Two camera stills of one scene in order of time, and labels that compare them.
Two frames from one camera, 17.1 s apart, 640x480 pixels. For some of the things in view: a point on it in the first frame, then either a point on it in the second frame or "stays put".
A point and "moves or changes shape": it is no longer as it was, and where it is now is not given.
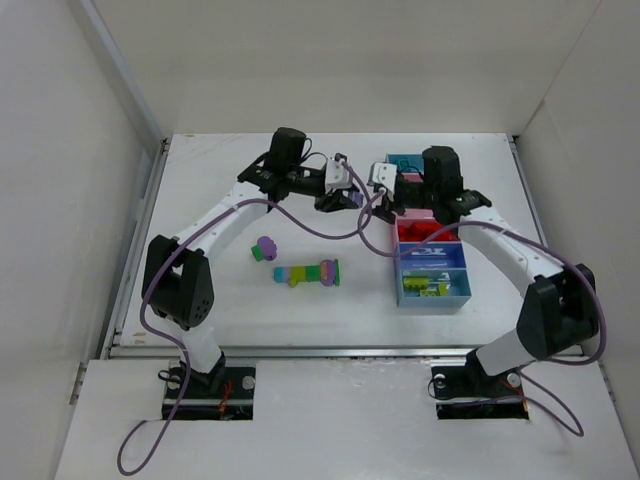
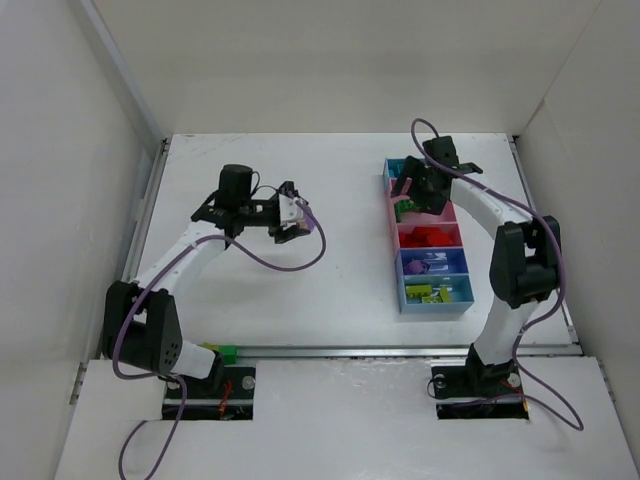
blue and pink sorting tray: (430, 258) stays put
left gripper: (323, 195) to (275, 215)
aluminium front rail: (357, 352) stays put
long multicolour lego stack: (292, 275) to (228, 352)
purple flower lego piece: (327, 272) to (308, 223)
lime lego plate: (415, 283) moves or changes shape
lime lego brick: (443, 288) moves or changes shape
